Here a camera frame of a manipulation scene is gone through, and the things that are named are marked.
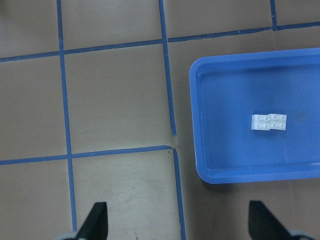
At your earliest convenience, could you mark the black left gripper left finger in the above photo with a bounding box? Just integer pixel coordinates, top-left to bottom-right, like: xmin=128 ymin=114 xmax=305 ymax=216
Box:
xmin=75 ymin=202 xmax=109 ymax=240

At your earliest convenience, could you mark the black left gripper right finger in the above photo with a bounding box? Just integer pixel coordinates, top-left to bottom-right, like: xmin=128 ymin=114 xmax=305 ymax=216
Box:
xmin=248 ymin=200 xmax=292 ymax=240

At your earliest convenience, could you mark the white studded block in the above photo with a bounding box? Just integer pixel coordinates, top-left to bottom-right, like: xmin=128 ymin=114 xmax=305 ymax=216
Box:
xmin=251 ymin=114 xmax=270 ymax=131

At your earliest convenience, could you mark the white smooth block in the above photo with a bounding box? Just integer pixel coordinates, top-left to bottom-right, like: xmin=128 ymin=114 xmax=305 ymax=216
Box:
xmin=268 ymin=113 xmax=287 ymax=131

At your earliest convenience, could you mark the blue plastic tray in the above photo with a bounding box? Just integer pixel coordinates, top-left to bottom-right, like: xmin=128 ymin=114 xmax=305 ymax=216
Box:
xmin=189 ymin=48 xmax=320 ymax=184

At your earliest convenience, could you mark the brown paper table cover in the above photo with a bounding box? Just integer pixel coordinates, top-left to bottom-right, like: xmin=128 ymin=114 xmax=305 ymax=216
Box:
xmin=0 ymin=0 xmax=320 ymax=240

